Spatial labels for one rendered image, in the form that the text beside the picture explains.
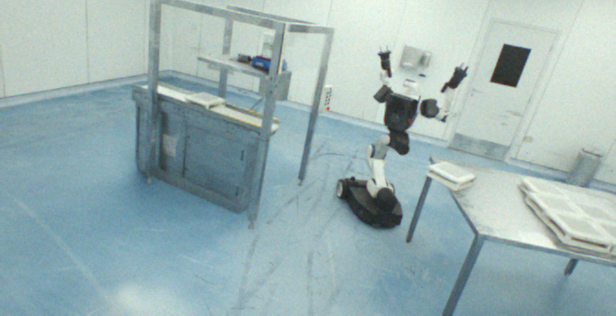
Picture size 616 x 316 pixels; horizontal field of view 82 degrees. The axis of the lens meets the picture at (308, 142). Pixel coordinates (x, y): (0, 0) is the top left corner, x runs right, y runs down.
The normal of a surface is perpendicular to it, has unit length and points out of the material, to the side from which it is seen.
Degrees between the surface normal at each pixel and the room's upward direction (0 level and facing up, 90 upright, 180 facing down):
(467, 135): 90
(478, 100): 90
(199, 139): 90
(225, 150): 90
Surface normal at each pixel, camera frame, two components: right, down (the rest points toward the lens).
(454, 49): -0.27, 0.29
